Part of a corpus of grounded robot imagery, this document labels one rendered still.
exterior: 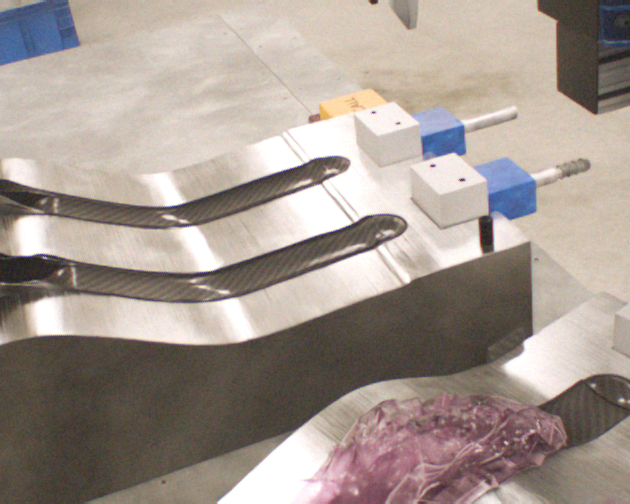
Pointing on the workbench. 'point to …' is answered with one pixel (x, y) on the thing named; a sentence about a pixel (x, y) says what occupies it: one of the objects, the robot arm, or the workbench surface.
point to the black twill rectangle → (504, 345)
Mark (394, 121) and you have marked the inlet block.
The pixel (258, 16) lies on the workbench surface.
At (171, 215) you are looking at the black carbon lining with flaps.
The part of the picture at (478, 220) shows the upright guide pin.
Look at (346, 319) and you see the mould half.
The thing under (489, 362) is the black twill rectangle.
